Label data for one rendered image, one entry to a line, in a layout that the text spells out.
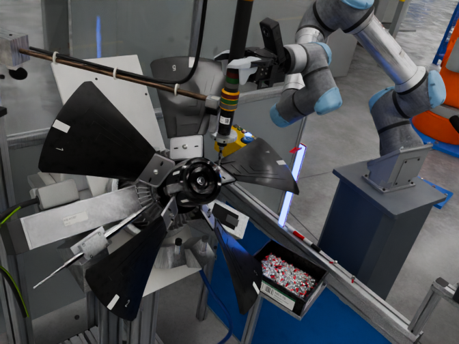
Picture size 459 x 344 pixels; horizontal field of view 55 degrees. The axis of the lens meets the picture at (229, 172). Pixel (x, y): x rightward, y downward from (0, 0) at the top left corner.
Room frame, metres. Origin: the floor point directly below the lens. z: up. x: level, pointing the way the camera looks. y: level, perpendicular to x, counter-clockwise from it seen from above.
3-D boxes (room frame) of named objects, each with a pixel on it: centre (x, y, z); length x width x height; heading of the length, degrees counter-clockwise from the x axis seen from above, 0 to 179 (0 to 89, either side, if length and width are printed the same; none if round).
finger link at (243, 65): (0.97, 0.01, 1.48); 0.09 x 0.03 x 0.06; 145
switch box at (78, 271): (1.06, 0.43, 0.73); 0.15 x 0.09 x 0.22; 45
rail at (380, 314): (1.17, -0.29, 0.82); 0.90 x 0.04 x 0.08; 45
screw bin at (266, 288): (1.00, -0.23, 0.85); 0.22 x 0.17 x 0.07; 60
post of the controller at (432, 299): (0.87, -0.60, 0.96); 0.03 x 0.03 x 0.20; 45
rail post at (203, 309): (1.47, 0.01, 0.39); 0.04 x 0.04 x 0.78; 45
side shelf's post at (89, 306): (1.30, 0.50, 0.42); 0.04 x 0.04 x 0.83; 45
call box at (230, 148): (1.45, -0.01, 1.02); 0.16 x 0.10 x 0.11; 45
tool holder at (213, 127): (0.99, 0.04, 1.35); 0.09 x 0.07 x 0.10; 80
